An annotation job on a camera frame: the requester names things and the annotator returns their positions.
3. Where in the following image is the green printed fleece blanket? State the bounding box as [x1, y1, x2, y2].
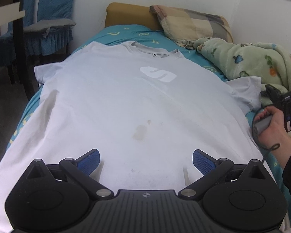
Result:
[193, 37, 291, 113]

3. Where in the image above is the white t-shirt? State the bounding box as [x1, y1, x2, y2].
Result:
[0, 41, 291, 233]

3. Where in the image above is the grey seat cushion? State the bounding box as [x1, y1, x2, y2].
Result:
[23, 18, 77, 38]

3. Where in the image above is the blue covered chair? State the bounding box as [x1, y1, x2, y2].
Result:
[0, 25, 18, 85]
[21, 0, 77, 57]

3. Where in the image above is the black cord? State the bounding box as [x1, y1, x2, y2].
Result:
[252, 113, 281, 166]

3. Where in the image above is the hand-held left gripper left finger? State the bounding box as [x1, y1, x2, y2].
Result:
[27, 149, 114, 201]

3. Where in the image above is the dark table with white rail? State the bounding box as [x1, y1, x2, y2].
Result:
[0, 0, 35, 100]

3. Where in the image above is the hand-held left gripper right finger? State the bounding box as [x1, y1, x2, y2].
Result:
[179, 149, 266, 201]

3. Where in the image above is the mustard headboard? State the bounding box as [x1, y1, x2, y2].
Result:
[104, 2, 164, 31]

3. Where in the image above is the bed with teal sheet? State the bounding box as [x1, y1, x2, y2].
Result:
[6, 24, 291, 233]

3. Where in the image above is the checked beige pillow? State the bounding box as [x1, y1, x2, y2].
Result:
[149, 5, 234, 48]

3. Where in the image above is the person's right hand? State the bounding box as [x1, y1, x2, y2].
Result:
[253, 106, 291, 151]

